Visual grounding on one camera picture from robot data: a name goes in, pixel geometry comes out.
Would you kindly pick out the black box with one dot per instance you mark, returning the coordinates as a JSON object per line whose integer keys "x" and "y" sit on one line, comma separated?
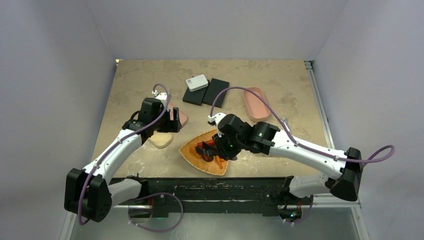
{"x": 214, "y": 88}
{"x": 195, "y": 97}

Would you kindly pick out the dark brown meat slice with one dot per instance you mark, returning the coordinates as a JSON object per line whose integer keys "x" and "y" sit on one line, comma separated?
{"x": 207, "y": 157}

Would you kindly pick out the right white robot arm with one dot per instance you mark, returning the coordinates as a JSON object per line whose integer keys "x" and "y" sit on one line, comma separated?
{"x": 340, "y": 172}

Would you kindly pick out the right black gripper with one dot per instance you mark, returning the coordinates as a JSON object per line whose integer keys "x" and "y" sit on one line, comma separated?
{"x": 226, "y": 153}

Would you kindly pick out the pink lunch box lid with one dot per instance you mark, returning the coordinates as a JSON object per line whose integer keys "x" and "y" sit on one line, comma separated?
{"x": 183, "y": 118}

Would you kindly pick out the woven bamboo basket tray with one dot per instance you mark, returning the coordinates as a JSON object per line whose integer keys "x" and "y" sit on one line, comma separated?
{"x": 189, "y": 153}

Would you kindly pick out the left black box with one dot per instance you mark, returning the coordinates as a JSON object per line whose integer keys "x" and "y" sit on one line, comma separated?
{"x": 195, "y": 97}

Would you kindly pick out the red sausage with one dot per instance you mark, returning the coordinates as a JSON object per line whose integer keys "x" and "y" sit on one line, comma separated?
{"x": 210, "y": 143}

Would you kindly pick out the right black box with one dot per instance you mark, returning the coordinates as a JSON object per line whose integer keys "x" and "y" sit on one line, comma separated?
{"x": 214, "y": 88}

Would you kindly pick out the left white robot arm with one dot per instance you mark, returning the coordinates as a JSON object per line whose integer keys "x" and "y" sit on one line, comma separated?
{"x": 89, "y": 192}

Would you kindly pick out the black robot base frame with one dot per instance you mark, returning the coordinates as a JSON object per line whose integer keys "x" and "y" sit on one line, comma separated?
{"x": 268, "y": 196}

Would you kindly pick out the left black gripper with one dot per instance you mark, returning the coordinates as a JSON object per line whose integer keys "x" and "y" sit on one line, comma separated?
{"x": 172, "y": 126}

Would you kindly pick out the black metal tongs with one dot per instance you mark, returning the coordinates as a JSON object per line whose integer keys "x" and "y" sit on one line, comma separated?
{"x": 206, "y": 150}

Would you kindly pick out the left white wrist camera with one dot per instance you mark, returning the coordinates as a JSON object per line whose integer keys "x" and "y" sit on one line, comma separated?
{"x": 161, "y": 96}

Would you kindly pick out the beige lunch box lid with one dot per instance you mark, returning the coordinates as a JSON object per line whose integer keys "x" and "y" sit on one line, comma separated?
{"x": 161, "y": 139}

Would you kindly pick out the right aluminium rail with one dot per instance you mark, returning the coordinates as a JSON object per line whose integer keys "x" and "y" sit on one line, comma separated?
{"x": 322, "y": 113}

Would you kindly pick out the white small device box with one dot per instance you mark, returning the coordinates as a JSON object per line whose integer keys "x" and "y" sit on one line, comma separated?
{"x": 196, "y": 83}

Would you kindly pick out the pink lunch box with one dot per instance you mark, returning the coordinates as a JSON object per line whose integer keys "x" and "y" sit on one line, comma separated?
{"x": 257, "y": 111}

